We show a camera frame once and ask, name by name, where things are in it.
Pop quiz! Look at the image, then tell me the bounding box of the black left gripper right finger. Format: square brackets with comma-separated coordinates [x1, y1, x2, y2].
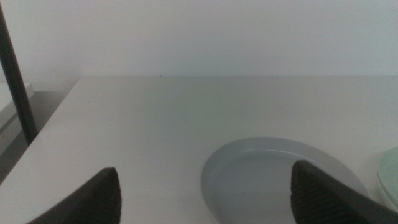
[290, 159, 398, 224]

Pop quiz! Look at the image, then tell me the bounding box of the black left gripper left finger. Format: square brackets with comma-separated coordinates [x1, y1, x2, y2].
[26, 167, 123, 224]

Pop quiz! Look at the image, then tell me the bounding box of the pale green shallow bowl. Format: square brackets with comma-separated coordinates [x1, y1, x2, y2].
[376, 146, 398, 210]

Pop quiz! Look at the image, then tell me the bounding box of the grey shallow bowl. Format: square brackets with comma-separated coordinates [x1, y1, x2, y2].
[200, 136, 369, 224]

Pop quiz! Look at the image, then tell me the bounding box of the black upright pole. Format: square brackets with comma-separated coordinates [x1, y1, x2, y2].
[0, 2, 40, 146]

